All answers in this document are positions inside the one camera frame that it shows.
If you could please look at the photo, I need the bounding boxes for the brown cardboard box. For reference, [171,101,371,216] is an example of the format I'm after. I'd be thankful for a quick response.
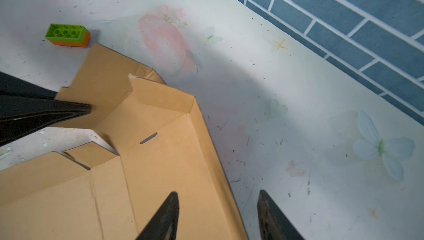
[1,44,247,240]

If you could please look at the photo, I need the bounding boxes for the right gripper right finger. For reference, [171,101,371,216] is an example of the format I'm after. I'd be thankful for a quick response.
[257,190,305,240]

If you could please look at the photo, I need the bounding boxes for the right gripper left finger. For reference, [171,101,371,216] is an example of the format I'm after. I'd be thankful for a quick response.
[136,191,180,240]

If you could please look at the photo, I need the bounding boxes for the green orange toy brick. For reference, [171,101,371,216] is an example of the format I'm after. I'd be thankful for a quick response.
[45,24,91,47]

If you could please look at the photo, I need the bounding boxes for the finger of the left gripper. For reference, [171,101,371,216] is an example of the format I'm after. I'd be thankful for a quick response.
[1,95,92,146]
[1,72,57,99]

